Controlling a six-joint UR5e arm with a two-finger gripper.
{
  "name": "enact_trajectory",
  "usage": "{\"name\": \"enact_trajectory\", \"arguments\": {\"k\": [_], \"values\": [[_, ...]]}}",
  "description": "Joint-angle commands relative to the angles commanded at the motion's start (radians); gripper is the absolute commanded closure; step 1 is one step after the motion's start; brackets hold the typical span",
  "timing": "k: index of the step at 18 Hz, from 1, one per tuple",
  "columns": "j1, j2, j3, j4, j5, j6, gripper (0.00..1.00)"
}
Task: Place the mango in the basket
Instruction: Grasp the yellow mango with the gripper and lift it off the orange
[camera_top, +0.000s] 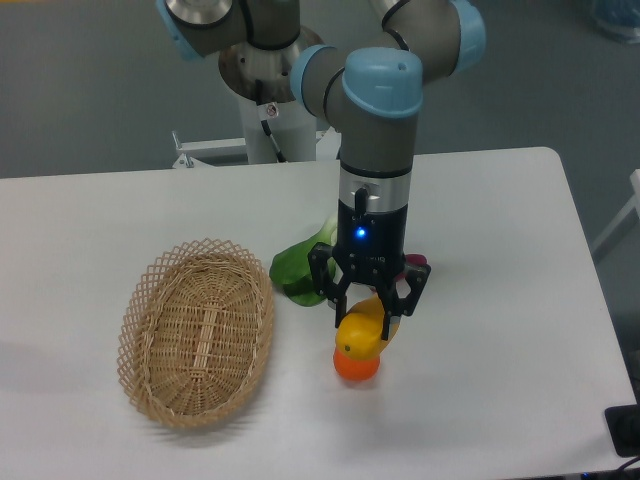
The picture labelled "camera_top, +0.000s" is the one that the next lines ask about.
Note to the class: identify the black device at table edge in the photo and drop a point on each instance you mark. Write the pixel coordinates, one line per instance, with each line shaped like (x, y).
(623, 426)

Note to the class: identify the woven wicker basket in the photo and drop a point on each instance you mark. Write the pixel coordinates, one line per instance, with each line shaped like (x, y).
(196, 334)

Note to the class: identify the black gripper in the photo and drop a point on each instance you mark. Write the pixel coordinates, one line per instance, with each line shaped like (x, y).
(369, 251)

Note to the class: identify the orange tangerine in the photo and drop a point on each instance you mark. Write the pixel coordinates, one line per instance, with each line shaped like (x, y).
(355, 370)

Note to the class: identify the blue plastic bag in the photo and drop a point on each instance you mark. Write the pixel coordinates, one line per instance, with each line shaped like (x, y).
(617, 20)

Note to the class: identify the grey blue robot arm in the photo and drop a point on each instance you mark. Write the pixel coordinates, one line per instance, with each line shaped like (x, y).
(371, 95)

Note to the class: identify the white frame at right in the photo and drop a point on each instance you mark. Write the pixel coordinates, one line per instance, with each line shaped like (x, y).
(620, 225)

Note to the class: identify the purple sweet potato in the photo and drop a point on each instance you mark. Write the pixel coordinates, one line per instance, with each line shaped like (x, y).
(414, 259)

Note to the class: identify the green bok choy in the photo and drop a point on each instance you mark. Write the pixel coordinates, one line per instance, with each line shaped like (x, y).
(290, 270)

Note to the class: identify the yellow mango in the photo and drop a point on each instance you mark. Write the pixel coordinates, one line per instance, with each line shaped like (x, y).
(358, 336)

